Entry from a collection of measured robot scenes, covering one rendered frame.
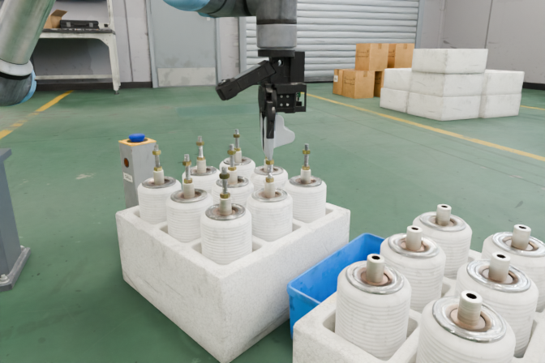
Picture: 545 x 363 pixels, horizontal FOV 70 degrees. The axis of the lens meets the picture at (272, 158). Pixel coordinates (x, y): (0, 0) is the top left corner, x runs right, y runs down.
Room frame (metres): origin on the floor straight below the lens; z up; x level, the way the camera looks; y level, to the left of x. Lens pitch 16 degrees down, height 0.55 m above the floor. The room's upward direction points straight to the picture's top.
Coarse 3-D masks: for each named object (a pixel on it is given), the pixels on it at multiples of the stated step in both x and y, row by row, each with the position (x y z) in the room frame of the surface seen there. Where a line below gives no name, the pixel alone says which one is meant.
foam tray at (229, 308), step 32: (128, 224) 0.78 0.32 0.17; (160, 224) 0.76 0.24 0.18; (320, 224) 0.76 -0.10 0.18; (128, 256) 0.79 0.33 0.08; (160, 256) 0.69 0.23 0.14; (192, 256) 0.63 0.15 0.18; (256, 256) 0.63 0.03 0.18; (288, 256) 0.68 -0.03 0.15; (320, 256) 0.76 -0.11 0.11; (160, 288) 0.70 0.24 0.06; (192, 288) 0.62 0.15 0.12; (224, 288) 0.56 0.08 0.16; (256, 288) 0.62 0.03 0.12; (192, 320) 0.62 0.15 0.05; (224, 320) 0.56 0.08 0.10; (256, 320) 0.61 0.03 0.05; (224, 352) 0.56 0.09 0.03
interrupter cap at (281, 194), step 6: (252, 192) 0.76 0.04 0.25; (258, 192) 0.76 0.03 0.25; (276, 192) 0.76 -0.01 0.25; (282, 192) 0.76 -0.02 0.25; (252, 198) 0.74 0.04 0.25; (258, 198) 0.73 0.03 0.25; (264, 198) 0.73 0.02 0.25; (270, 198) 0.74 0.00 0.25; (276, 198) 0.73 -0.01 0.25; (282, 198) 0.73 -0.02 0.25
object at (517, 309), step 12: (468, 276) 0.45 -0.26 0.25; (456, 288) 0.47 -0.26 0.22; (468, 288) 0.44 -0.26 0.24; (480, 288) 0.43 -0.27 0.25; (492, 300) 0.42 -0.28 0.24; (504, 300) 0.41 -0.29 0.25; (516, 300) 0.41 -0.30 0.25; (528, 300) 0.41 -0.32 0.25; (504, 312) 0.41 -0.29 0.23; (516, 312) 0.41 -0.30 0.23; (528, 312) 0.41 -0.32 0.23; (516, 324) 0.41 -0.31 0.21; (528, 324) 0.41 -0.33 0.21; (516, 336) 0.41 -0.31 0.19; (528, 336) 0.42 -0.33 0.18; (516, 348) 0.41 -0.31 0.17
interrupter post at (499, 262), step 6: (492, 258) 0.45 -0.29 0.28; (498, 258) 0.45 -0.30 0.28; (504, 258) 0.45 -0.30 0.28; (510, 258) 0.45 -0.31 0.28; (492, 264) 0.45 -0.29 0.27; (498, 264) 0.45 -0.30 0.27; (504, 264) 0.44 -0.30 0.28; (492, 270) 0.45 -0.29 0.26; (498, 270) 0.45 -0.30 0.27; (504, 270) 0.44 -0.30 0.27; (492, 276) 0.45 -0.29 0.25; (498, 276) 0.45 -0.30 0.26; (504, 276) 0.44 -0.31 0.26
